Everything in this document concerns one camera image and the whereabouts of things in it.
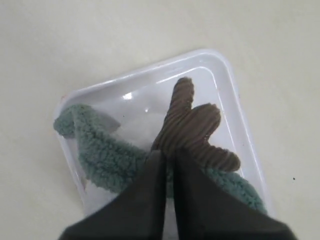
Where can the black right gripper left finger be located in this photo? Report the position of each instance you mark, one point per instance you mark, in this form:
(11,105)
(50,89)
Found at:
(138,213)

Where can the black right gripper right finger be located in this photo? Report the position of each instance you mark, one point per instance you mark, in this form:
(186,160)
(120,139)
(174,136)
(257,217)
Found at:
(205,212)

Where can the green fuzzy scarf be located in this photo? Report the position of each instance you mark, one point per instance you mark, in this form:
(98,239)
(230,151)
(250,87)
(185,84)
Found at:
(114,164)

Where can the white plush snowman toy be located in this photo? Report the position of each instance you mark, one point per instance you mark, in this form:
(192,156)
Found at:
(189,128)

